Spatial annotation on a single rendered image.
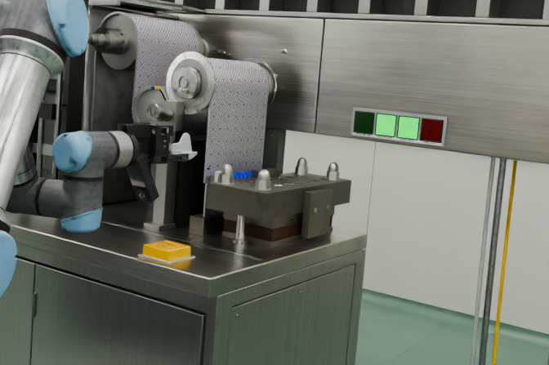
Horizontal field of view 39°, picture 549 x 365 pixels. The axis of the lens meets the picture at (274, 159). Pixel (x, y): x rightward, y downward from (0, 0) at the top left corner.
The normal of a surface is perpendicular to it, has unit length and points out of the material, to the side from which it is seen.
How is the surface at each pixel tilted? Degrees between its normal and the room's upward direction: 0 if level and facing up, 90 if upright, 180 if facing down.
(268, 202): 90
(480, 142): 90
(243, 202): 90
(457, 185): 90
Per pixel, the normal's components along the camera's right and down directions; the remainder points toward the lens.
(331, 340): 0.83, 0.13
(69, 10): 0.99, -0.02
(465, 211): -0.55, 0.05
